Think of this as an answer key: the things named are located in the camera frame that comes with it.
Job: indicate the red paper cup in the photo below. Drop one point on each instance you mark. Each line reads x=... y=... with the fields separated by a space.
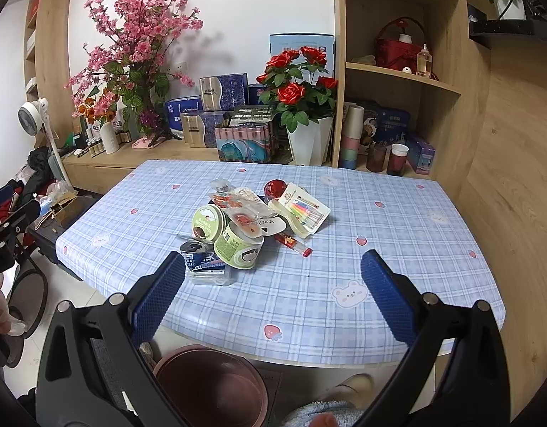
x=395 y=164

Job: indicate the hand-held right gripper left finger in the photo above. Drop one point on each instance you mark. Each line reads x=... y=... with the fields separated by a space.
x=160 y=293

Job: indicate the stack of pastel cups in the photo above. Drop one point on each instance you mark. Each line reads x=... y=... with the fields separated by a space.
x=351 y=142

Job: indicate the pink stand base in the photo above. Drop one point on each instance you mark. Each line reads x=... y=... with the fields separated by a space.
x=144 y=143

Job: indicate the blue drink can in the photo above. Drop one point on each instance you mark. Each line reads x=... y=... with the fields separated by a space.
x=198 y=255

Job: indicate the clear plastic box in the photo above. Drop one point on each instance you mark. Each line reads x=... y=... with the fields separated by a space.
x=211 y=278

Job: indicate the pink blossom artificial tree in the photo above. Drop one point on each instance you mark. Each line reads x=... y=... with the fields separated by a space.
x=135 y=31

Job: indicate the white standing fan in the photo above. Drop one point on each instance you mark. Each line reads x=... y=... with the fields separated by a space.
x=31 y=118

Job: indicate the blue gift box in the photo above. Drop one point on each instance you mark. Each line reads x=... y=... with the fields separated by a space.
x=389 y=120

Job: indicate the perfume bottle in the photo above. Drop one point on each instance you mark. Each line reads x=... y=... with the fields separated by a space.
x=424 y=62

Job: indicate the blue white box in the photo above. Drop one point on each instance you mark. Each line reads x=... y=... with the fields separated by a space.
x=180 y=111

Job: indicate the coloured candle pack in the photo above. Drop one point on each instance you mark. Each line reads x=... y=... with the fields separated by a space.
x=302 y=211

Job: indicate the black chair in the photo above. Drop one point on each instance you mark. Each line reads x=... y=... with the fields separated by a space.
x=40 y=293

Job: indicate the wooden shelving unit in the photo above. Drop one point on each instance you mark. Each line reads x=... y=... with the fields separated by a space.
x=340 y=53

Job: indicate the beige slipper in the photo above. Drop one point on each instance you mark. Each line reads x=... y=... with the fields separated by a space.
x=351 y=387

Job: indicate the silver blue box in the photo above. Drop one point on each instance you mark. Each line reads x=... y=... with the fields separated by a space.
x=202 y=129
x=224 y=93

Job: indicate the row of small brown bottles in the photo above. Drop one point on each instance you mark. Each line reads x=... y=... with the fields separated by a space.
x=95 y=147

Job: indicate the crushed red can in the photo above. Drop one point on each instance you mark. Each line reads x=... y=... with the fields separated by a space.
x=275 y=188

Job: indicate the clear blister packaging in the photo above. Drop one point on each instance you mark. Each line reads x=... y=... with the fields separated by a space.
x=251 y=211

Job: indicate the red rose plant white pot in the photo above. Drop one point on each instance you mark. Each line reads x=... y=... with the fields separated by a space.
x=309 y=142

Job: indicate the white vase orange flowers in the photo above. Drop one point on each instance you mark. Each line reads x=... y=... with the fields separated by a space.
x=109 y=138

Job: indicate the small blue box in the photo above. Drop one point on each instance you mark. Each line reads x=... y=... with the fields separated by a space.
x=420 y=155

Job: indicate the green paper cup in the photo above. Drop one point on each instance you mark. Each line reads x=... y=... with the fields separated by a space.
x=231 y=249
x=207 y=222

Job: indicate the clear plastic wrapper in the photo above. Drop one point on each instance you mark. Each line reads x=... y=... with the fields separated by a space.
x=220 y=185

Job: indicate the brown plastic bin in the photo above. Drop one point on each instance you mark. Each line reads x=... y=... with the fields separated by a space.
x=211 y=391

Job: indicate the cardboard box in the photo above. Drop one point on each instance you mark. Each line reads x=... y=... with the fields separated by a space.
x=67 y=209

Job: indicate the white wall socket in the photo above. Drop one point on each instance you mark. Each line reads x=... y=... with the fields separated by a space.
x=180 y=67

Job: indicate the pile of clothes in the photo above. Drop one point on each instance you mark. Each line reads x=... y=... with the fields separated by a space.
x=38 y=164

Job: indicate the black shelf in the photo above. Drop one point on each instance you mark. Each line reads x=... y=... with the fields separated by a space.
x=504 y=29

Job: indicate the dark flat box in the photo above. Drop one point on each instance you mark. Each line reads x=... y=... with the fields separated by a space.
x=253 y=113

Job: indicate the person's left hand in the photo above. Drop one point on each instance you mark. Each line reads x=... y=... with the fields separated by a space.
x=0 y=307

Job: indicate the red basket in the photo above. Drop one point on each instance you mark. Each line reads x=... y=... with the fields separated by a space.
x=393 y=53

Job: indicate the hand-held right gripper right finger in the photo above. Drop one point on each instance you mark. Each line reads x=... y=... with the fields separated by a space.
x=389 y=298

